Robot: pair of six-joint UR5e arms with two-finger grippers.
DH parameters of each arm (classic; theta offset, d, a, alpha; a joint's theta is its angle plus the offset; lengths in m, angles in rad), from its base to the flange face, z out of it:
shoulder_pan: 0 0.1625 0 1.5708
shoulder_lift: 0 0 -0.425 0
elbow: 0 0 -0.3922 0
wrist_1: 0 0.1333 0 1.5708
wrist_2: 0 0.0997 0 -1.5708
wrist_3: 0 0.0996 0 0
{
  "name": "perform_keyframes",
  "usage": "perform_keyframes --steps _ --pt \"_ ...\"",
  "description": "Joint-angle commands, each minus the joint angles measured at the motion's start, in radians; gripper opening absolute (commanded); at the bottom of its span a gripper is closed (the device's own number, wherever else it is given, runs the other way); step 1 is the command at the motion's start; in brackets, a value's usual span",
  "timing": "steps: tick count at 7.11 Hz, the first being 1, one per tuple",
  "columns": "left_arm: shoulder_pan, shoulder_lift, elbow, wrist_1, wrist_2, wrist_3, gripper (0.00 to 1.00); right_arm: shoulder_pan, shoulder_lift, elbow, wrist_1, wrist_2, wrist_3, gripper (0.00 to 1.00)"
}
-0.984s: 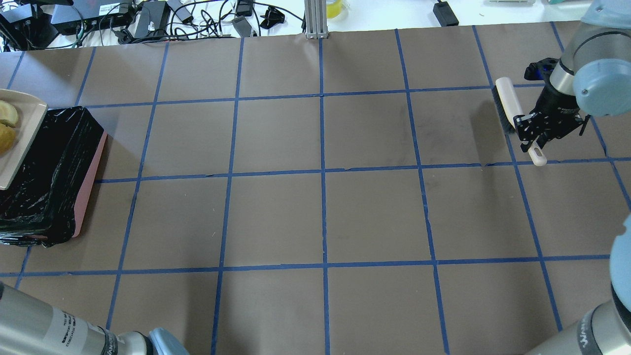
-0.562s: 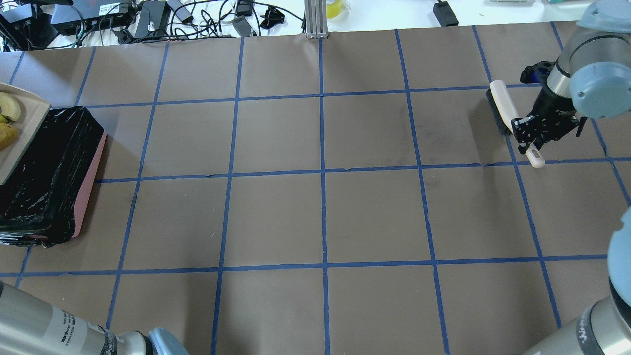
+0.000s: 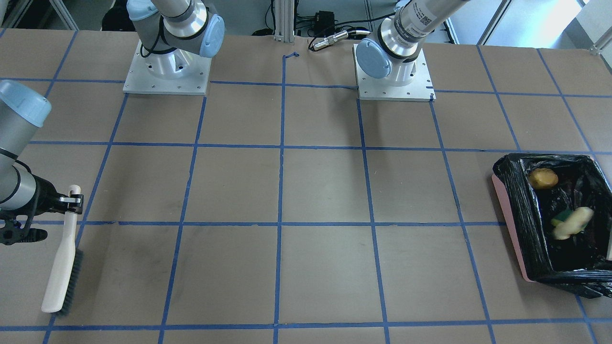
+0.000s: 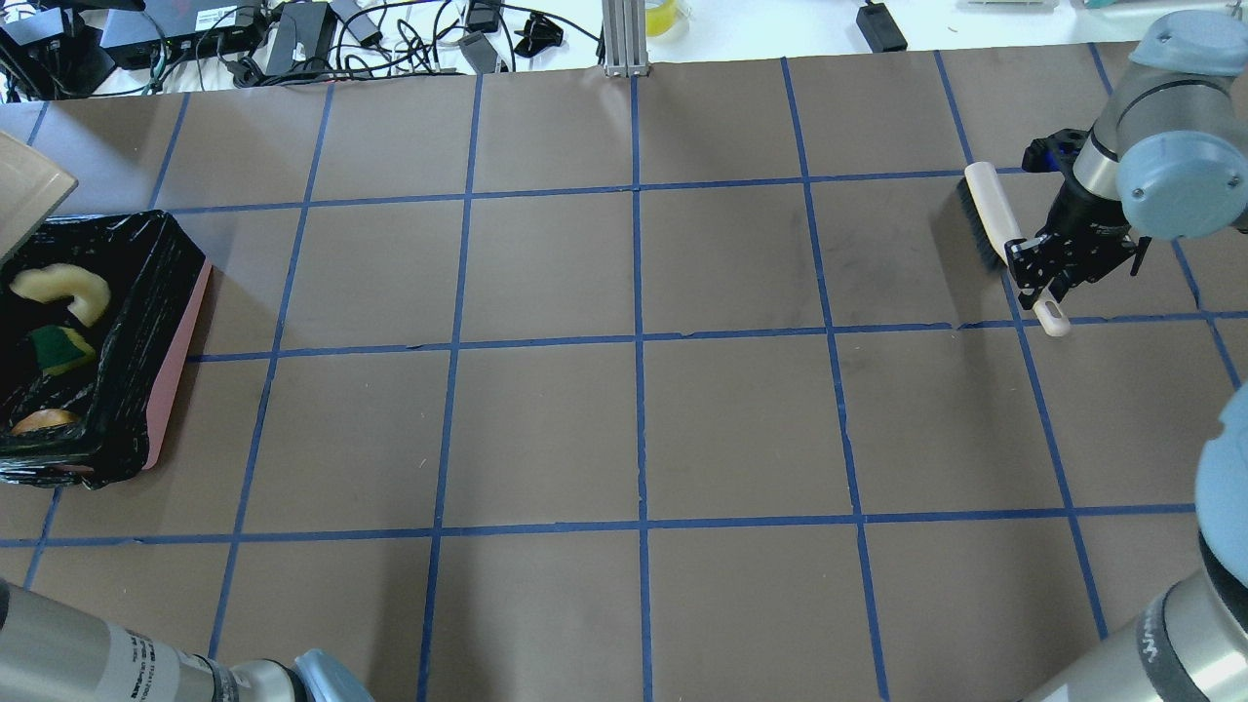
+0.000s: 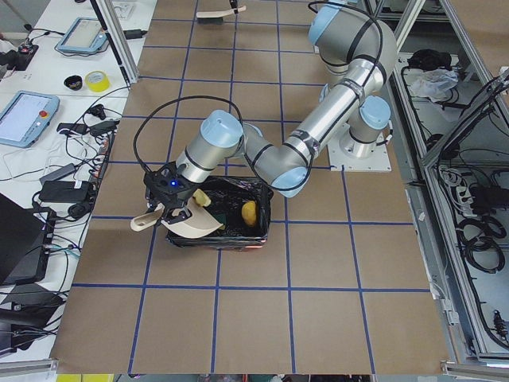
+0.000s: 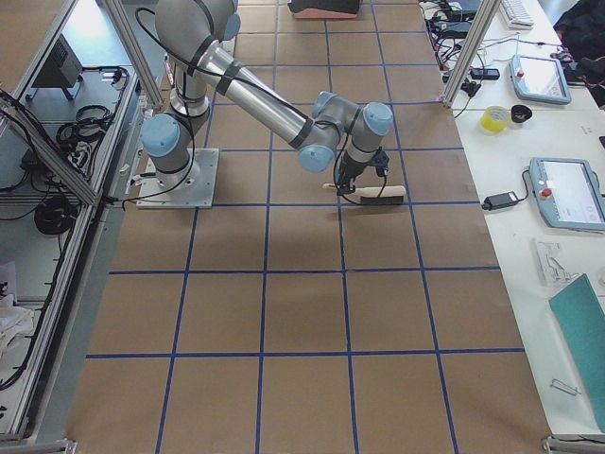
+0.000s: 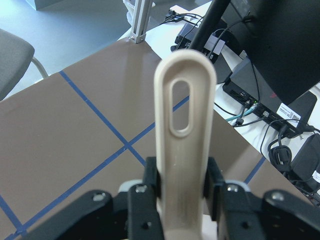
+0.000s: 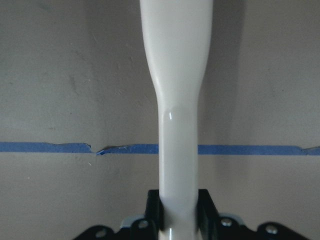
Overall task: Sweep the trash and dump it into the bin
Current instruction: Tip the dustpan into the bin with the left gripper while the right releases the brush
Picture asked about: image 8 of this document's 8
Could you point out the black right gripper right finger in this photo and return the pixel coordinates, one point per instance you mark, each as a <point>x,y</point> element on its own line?
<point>207,216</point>

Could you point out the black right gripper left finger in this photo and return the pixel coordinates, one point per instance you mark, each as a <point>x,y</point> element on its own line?
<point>154,209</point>

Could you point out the white hand brush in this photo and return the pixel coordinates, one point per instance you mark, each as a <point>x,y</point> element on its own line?
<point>177,38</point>

